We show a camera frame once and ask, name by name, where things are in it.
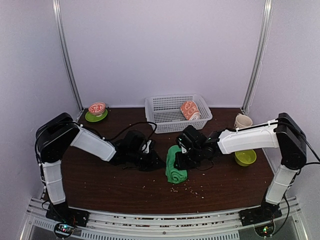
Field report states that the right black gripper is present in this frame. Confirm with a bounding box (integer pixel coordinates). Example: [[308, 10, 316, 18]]
[[174, 147, 204, 171]]

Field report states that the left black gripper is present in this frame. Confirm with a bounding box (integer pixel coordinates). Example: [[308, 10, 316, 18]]
[[127, 149, 166, 171]]

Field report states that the green microfiber towel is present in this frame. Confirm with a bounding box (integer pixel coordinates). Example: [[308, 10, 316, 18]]
[[165, 145, 188, 184]]

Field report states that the orange rabbit pattern towel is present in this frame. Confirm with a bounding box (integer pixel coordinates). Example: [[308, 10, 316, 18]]
[[180, 100, 201, 121]]

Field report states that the white plastic mesh basket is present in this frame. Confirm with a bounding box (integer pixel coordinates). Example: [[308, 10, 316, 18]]
[[144, 93, 213, 134]]

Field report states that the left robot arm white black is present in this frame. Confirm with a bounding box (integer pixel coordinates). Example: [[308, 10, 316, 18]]
[[34, 112, 166, 222]]

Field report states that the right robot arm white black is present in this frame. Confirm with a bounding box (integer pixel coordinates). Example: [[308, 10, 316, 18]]
[[173, 112, 307, 221]]

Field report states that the lime green bowl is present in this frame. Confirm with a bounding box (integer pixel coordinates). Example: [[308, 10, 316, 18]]
[[234, 149, 257, 167]]

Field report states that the ceramic mug floral pattern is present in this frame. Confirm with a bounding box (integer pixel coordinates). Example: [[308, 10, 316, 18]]
[[234, 113, 253, 129]]

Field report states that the red patterned small bowl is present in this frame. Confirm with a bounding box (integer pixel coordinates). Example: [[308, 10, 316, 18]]
[[88, 102, 106, 117]]

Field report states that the green saucer plate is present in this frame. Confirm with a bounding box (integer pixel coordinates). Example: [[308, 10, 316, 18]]
[[84, 109, 108, 123]]

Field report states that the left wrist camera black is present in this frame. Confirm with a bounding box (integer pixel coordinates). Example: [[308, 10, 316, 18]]
[[141, 139, 155, 154]]

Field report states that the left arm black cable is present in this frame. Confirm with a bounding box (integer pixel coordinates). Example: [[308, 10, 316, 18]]
[[34, 121, 158, 156]]

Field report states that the aluminium front rail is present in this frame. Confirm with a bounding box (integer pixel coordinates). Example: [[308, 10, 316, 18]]
[[26, 197, 305, 240]]

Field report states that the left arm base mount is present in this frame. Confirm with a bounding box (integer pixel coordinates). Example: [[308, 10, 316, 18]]
[[45, 208, 90, 240]]

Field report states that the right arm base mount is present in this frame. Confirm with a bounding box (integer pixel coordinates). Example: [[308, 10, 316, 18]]
[[239, 206, 283, 238]]

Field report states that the right aluminium frame post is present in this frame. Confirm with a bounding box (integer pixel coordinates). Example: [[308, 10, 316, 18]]
[[241, 0, 273, 114]]

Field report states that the aluminium frame post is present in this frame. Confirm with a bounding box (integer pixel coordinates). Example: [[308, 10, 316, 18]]
[[52, 0, 84, 112], [241, 0, 273, 114]]

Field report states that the left aluminium frame post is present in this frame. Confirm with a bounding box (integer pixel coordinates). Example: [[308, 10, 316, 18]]
[[52, 0, 84, 112]]

